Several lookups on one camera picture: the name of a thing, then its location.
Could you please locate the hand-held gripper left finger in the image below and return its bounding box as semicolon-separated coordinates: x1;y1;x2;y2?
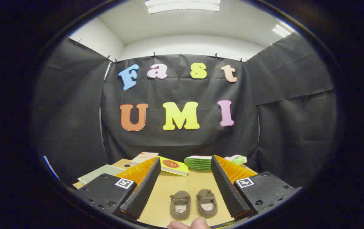
74;156;161;220

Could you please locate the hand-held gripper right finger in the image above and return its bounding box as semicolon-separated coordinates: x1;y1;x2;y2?
211;155;303;221

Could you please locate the brown fuzzy shoe with bow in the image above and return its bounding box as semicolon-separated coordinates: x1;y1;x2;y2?
169;190;191;220
196;189;218;219

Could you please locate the green fabric storage box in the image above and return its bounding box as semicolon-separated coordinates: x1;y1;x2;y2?
78;164;126;185

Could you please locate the pink and green plush toy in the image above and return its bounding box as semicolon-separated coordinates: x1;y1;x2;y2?
224;155;248;166

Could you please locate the yellow book with red circle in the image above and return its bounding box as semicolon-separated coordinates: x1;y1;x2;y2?
157;156;189;176

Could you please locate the watermelon slice plush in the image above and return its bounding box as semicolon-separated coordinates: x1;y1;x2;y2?
184;155;214;172

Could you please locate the black backdrop cloth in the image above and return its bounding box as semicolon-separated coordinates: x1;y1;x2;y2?
32;33;337;188

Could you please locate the ceiling light panel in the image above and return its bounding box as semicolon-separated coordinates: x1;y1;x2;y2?
272;24;292;38
145;0;221;14

